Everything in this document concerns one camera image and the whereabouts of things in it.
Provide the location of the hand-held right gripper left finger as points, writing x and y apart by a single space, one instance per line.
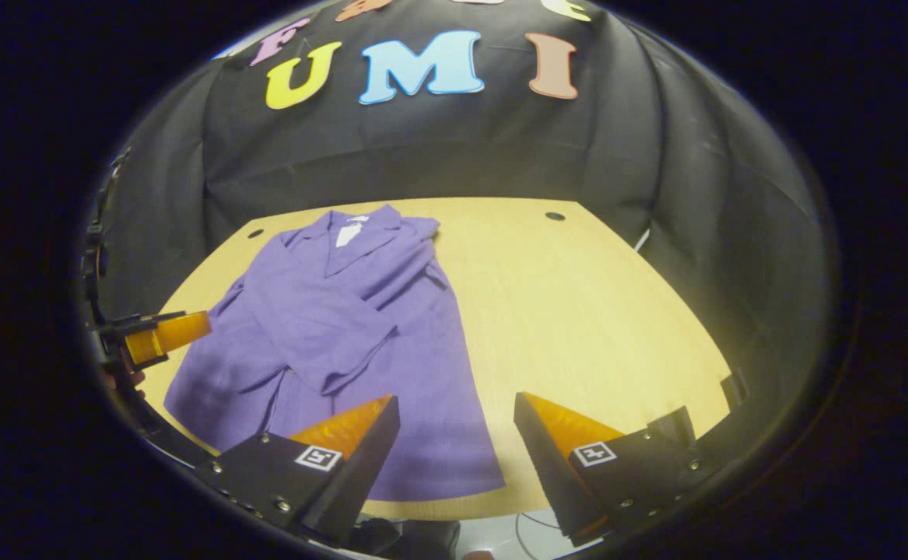
360 482

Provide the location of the black backdrop cloth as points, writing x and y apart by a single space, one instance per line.
461 148

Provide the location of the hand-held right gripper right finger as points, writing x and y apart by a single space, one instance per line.
547 474

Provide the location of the purple shirt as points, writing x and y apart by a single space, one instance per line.
391 334

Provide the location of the dark object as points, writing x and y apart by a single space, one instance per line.
407 538

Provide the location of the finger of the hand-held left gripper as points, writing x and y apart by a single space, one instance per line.
170 334

